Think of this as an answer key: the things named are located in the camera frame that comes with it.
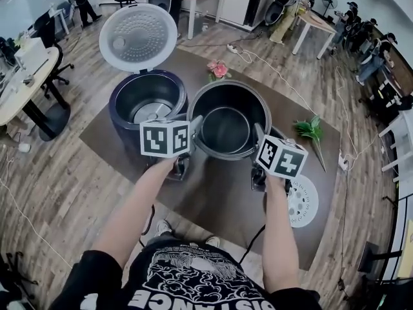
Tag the pale artificial flower bunch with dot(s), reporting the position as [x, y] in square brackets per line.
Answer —
[20, 40]

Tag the green artificial leaf sprig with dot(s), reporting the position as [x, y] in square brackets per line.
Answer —
[308, 128]

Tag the person's left white shoe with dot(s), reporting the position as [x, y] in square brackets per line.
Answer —
[164, 228]

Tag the person's right forearm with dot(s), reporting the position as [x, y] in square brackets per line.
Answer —
[279, 237]

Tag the brown wooden cabinet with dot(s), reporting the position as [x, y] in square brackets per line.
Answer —
[403, 69]

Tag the white cabinet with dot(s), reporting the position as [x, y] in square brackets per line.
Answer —
[235, 5]

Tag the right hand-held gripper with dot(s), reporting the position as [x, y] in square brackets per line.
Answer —
[280, 158]

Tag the person's white shoe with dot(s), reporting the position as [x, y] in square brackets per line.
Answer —
[164, 228]
[213, 241]

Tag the black cabinet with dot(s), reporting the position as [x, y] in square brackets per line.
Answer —
[256, 5]

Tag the white power adapter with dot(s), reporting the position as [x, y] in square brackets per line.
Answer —
[24, 147]

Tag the white perforated steamer tray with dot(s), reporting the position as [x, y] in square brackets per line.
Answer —
[305, 205]

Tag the white countertop oven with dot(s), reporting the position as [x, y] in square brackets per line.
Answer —
[30, 53]

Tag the white power strip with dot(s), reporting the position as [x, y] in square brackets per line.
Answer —
[343, 161]
[234, 48]

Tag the small yellow table black post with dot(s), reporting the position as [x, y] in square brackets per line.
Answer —
[407, 247]

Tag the person's black printed t-shirt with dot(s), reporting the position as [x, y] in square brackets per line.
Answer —
[193, 276]

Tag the white desk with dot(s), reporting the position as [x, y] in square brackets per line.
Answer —
[403, 131]

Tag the dark metal pot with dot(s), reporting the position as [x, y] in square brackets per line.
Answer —
[229, 102]

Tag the dark blue rice cooker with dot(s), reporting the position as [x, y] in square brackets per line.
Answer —
[138, 40]

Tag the black floor fan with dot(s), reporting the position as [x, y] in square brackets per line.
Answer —
[329, 2]

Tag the person's left forearm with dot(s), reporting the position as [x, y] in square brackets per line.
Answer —
[135, 212]

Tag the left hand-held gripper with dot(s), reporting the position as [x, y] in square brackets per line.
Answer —
[161, 139]

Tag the person's right white shoe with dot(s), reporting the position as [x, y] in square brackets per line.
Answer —
[213, 241]

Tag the wooden-top white table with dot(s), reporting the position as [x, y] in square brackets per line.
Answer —
[314, 21]

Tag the pink flowers in glass vase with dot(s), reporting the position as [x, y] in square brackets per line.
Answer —
[219, 69]

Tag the round beige table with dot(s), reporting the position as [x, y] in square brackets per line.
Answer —
[32, 86]

